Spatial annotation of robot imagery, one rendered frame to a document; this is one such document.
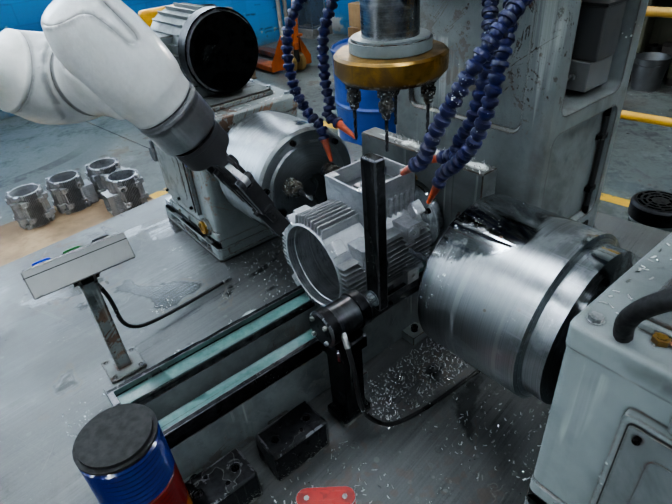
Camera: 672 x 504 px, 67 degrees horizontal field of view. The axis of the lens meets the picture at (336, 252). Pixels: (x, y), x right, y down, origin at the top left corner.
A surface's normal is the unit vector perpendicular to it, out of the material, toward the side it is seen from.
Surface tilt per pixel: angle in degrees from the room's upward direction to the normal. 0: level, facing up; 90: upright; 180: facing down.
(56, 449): 0
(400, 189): 90
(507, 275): 43
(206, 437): 90
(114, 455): 0
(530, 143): 90
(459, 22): 90
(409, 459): 0
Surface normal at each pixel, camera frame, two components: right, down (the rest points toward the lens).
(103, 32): 0.51, 0.29
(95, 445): -0.07, -0.83
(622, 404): -0.77, 0.40
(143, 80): 0.61, 0.45
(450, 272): -0.67, -0.15
